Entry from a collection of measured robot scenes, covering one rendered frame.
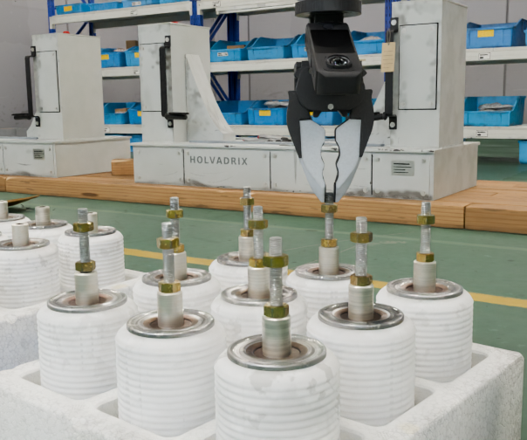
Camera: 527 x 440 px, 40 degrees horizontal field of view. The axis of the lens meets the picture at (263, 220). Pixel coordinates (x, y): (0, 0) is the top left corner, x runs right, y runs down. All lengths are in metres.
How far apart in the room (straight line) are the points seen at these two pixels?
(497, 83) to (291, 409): 8.71
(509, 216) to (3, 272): 1.86
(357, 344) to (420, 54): 2.20
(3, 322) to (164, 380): 0.39
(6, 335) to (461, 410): 0.56
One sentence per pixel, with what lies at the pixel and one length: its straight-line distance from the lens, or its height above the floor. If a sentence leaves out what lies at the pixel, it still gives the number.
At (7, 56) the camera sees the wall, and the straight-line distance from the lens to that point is 8.26.
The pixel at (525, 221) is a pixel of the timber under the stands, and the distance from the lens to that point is 2.53.
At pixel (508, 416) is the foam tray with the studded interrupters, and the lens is 0.79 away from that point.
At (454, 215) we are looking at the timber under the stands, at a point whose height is 0.05.
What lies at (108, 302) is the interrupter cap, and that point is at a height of 0.25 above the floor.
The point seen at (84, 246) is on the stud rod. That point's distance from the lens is 0.71.
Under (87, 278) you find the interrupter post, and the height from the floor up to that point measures 0.28.
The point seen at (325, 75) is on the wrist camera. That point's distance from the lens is 0.70.
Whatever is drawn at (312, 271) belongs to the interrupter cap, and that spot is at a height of 0.25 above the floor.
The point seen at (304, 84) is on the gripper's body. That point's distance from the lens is 0.77.
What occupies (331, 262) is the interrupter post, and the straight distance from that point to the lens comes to 0.80.
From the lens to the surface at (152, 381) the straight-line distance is 0.61.
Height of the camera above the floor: 0.44
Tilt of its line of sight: 9 degrees down
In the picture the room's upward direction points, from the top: 1 degrees counter-clockwise
